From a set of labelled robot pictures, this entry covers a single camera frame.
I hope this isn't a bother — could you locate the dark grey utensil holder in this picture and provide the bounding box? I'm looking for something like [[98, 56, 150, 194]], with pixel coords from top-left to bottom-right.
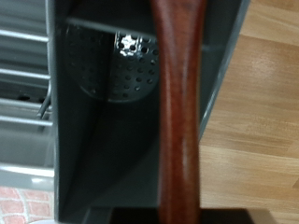
[[46, 0, 251, 224]]

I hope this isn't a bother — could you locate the pink checked cloth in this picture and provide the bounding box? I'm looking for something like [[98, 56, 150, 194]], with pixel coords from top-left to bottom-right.
[[0, 186, 54, 224]]

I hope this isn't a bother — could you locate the red-handled utensil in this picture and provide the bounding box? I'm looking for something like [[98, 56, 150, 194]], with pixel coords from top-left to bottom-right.
[[149, 0, 209, 224]]

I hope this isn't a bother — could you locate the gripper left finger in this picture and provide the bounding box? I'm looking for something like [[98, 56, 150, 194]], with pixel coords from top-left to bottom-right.
[[82, 206, 161, 224]]

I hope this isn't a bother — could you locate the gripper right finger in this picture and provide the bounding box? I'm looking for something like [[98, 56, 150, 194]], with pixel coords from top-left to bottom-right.
[[199, 207, 278, 224]]

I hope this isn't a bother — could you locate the steel wire dish rack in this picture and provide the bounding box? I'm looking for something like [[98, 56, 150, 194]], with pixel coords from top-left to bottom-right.
[[0, 27, 54, 129]]

